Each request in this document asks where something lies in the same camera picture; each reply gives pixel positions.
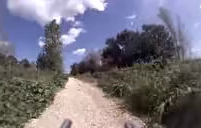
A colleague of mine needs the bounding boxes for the clump of dark trees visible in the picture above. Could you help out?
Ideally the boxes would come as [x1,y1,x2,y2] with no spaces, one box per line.
[70,23,179,76]

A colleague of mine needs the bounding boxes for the tall pale reed stalks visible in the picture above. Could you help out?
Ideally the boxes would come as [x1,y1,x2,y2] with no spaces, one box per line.
[157,7,191,63]

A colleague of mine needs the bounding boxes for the robot's own part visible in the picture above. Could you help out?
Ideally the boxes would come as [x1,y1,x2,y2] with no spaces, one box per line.
[60,118,73,128]
[123,120,136,128]

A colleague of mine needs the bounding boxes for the pale gravel dirt path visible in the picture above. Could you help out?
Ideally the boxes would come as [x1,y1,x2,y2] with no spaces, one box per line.
[22,76,146,128]

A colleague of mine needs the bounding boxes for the tall slender green tree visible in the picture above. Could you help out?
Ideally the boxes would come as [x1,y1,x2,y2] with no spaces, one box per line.
[36,19,65,75]

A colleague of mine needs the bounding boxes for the weedy green verge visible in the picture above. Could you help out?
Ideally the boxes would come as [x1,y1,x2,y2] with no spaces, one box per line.
[76,58,201,128]
[0,54,69,128]

